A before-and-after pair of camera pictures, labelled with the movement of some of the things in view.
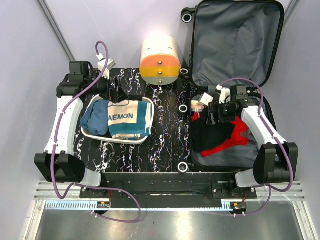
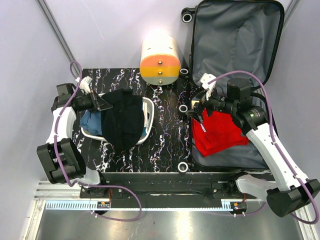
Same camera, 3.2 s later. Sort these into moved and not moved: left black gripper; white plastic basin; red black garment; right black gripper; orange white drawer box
Moved: left black gripper; white plastic basin; right black gripper
Not moved: red black garment; orange white drawer box
